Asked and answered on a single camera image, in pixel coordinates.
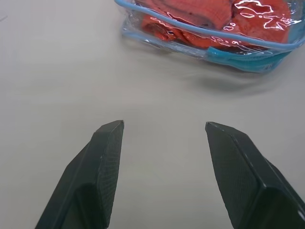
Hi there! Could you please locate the clear blue-trimmed zipper bag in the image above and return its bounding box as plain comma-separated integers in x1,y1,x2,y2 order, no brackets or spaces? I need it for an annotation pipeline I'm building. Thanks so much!
113,0,305,73

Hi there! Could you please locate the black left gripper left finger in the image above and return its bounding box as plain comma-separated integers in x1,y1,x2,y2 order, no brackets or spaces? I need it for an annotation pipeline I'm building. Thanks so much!
35,119,125,229

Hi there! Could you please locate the orange cloth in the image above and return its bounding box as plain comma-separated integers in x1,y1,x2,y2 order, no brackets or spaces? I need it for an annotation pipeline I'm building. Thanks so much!
140,0,293,52

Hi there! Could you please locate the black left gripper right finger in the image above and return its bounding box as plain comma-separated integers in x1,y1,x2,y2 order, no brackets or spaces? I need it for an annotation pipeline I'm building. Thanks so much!
204,121,305,229

